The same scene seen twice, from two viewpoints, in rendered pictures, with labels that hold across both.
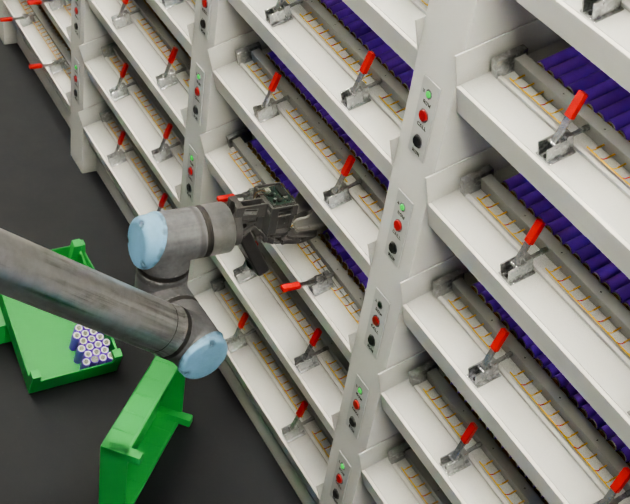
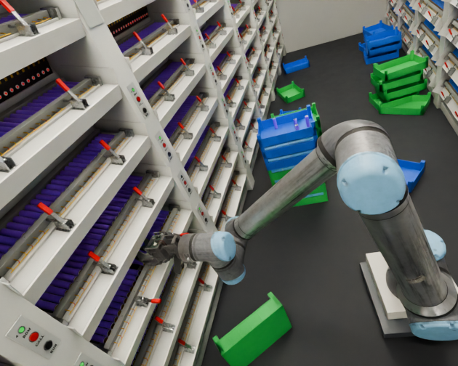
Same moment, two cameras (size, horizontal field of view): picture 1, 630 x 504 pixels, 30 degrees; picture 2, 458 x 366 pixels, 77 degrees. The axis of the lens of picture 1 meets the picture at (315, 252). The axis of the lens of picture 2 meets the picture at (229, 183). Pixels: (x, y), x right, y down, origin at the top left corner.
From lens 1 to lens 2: 2.00 m
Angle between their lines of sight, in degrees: 85
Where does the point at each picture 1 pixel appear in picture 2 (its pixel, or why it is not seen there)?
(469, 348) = (182, 144)
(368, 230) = (157, 186)
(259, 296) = (175, 311)
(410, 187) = (155, 128)
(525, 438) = (198, 124)
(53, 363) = not seen: outside the picture
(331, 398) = not seen: hidden behind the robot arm
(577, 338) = (180, 86)
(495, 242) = (162, 106)
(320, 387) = not seen: hidden behind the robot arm
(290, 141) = (124, 244)
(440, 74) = (128, 78)
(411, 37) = (111, 88)
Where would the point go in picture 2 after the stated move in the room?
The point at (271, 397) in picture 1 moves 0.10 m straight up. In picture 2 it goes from (201, 309) to (193, 298)
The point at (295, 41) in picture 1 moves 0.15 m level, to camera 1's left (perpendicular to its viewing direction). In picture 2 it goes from (85, 206) to (102, 229)
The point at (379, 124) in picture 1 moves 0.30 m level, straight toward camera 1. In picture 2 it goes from (129, 149) to (198, 104)
